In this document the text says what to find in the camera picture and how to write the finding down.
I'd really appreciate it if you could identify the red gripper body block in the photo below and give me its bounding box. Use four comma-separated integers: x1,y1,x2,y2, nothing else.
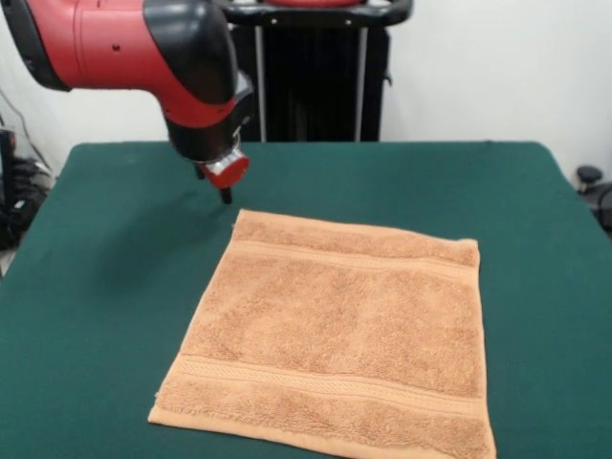
196,153,251,190

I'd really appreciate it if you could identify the tan terry towel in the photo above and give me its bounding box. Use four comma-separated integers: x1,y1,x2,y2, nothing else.
146,208,498,459

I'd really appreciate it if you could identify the dark green table cloth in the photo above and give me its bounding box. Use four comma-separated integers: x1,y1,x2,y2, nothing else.
0,140,612,459

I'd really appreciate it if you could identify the black electronics box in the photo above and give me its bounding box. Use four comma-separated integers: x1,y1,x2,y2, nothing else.
0,126,54,252

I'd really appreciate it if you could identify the grey office chair base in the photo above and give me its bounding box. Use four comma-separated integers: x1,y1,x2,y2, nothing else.
576,164,612,235

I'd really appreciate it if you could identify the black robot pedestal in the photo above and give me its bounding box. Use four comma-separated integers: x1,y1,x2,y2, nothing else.
219,0,416,143

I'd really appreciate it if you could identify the thin grey cable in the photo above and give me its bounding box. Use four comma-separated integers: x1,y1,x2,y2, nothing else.
0,88,52,168

